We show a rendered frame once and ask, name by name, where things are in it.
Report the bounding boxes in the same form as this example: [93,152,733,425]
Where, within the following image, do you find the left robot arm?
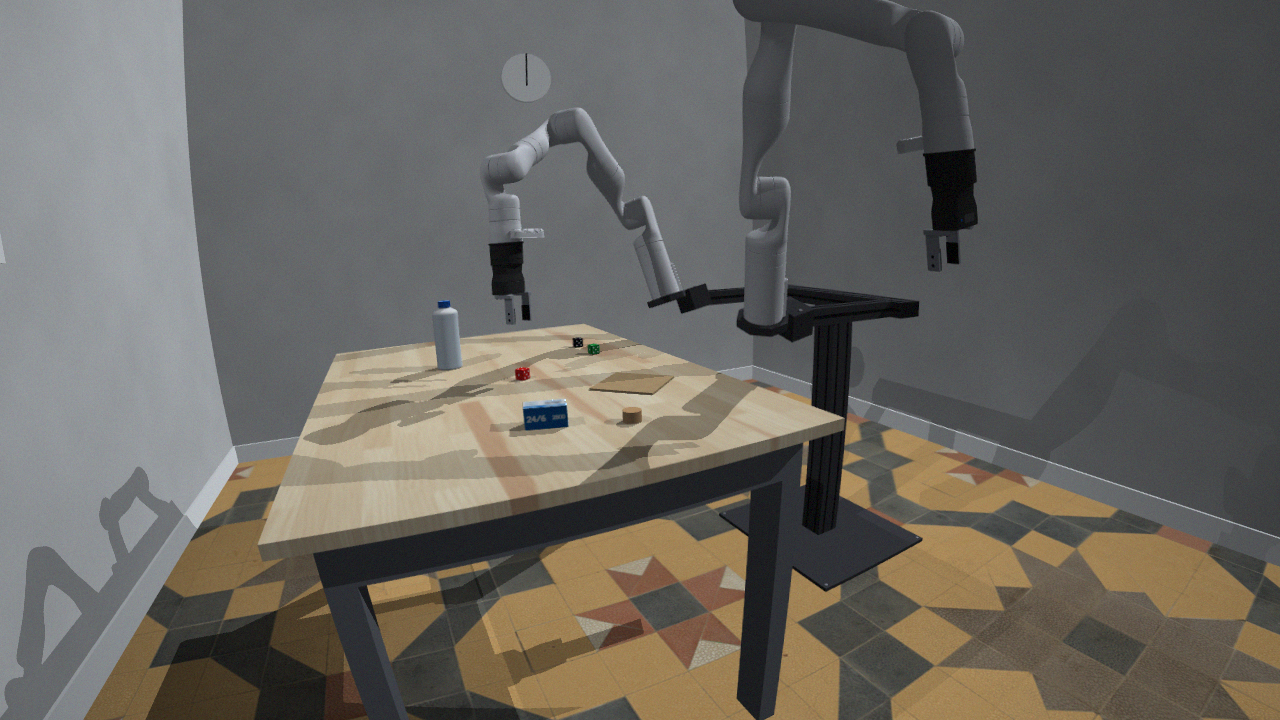
[733,0,969,325]

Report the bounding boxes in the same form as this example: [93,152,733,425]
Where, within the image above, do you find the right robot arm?
[480,108,682,300]

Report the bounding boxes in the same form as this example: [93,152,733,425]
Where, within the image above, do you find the grey bottle with blue cap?
[433,300,462,370]

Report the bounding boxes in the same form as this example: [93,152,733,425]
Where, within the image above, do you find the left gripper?
[896,115,978,272]

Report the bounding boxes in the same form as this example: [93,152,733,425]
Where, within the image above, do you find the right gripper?
[488,220,544,324]

